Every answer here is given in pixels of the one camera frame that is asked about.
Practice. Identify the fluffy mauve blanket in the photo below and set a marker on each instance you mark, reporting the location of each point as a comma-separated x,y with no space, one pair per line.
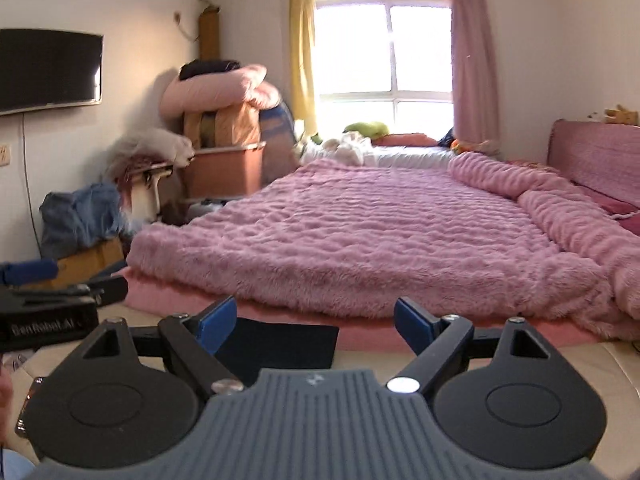
350,235

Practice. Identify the yellow curtain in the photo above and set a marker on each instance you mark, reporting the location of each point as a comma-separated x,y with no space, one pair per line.
302,60

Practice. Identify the pink curtain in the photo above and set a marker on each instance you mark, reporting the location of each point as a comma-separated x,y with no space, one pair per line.
472,60

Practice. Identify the black pants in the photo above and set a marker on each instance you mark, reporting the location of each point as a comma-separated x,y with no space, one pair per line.
290,345

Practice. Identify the black wall television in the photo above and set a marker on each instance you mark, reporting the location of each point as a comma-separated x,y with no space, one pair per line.
50,70

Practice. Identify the pink headboard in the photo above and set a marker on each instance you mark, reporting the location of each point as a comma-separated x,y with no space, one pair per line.
595,160

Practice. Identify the yellow plush toy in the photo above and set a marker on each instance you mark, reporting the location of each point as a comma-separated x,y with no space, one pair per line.
620,115

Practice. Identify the brown cardboard box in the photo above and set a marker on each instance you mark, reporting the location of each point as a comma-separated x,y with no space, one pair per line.
90,262

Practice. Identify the dark folded cloth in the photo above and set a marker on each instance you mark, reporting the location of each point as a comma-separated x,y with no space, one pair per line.
210,67

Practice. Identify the pink quilt pile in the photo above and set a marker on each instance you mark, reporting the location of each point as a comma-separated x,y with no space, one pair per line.
220,90

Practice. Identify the pink windowsill cushion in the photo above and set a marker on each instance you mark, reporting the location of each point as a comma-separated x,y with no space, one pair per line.
407,139

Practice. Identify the dark pink pillow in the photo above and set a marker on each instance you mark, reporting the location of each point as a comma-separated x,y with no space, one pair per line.
612,205

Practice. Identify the white metal rack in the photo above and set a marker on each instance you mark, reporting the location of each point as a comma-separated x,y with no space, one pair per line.
150,185

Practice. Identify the blue denim cloth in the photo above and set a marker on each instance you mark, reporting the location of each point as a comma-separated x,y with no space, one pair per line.
75,215

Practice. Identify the blue bundle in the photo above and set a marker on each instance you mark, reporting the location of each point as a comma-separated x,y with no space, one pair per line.
277,135

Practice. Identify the pink bed sheet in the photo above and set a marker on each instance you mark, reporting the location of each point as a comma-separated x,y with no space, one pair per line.
370,335

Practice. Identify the brown wooden board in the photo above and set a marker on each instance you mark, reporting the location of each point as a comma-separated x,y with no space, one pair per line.
210,35

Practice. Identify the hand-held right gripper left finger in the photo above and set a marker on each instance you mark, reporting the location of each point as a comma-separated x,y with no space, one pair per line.
217,325

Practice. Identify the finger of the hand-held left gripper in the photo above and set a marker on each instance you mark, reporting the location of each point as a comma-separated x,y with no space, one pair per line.
27,271

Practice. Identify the white crumpled cloth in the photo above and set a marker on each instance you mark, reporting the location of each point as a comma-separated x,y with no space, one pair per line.
347,150

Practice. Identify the window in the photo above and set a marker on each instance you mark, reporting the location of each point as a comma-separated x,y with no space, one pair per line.
385,60

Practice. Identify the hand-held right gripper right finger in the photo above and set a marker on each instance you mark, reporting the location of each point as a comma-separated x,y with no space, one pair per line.
412,325

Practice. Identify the cream leather sofa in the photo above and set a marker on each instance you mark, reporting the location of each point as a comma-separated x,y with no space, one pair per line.
610,385

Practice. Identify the orange storage bin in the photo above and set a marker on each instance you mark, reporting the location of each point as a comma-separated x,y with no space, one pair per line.
225,170

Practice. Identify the white fluffy cloth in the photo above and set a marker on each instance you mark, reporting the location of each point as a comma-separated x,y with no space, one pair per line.
155,145

